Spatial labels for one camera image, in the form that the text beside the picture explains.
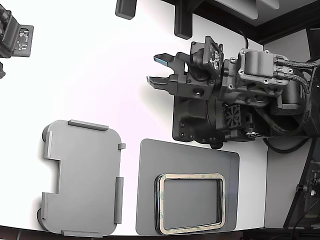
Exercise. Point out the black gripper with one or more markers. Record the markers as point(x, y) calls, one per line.
point(187, 87)

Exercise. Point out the black frame with tape liner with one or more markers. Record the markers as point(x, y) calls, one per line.
point(163, 200)

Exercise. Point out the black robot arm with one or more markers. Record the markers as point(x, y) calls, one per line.
point(257, 65)

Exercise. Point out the gray plastic tray box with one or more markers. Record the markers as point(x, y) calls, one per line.
point(87, 175)

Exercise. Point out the gray textured mat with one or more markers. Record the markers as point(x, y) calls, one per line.
point(187, 157)

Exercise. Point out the dark framed structure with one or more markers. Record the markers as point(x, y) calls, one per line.
point(287, 27)

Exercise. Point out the black tripod stand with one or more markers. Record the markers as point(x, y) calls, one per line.
point(315, 183)

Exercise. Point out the black gripper-mounted camera module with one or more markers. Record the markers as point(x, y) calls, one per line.
point(212, 56)

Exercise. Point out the black rectangular frame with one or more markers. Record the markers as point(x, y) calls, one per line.
point(158, 205)
point(155, 205)

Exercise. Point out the black camera module with board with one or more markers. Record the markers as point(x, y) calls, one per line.
point(10, 37)

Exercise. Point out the black mount piece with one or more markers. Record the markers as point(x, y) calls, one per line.
point(2, 70)

